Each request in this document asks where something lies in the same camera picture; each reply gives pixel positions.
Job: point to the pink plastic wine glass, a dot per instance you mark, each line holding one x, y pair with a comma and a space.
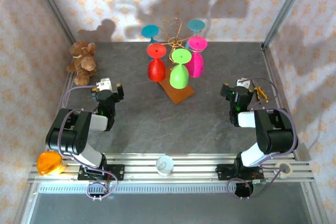
196, 62

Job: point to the red plastic wine glass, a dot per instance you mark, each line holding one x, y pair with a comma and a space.
156, 70

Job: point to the green plastic wine glass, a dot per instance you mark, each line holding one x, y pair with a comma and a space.
179, 77

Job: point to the blue plastic wine glass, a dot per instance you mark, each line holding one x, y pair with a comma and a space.
196, 25
150, 31

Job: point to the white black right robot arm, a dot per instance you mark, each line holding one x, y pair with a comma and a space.
275, 134

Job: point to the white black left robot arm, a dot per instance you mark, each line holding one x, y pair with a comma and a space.
68, 134

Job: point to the brown teddy bear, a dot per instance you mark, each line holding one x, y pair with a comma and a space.
82, 61

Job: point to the white tape roll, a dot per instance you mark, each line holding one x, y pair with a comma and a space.
288, 169

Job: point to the orange plastic object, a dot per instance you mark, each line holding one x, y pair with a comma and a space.
48, 163

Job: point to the grey metal can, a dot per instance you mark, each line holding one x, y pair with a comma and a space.
165, 166

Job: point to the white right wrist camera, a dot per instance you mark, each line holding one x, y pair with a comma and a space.
242, 83

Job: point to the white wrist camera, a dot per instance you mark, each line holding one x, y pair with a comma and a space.
242, 83
105, 83

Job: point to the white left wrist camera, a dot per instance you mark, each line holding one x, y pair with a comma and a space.
105, 83

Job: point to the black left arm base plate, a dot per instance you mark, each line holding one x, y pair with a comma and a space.
118, 172

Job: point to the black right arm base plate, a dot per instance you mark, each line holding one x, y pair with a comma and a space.
224, 172

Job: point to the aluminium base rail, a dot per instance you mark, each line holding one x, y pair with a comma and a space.
197, 167

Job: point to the aluminium frame post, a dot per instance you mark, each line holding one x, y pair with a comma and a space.
286, 9
52, 6

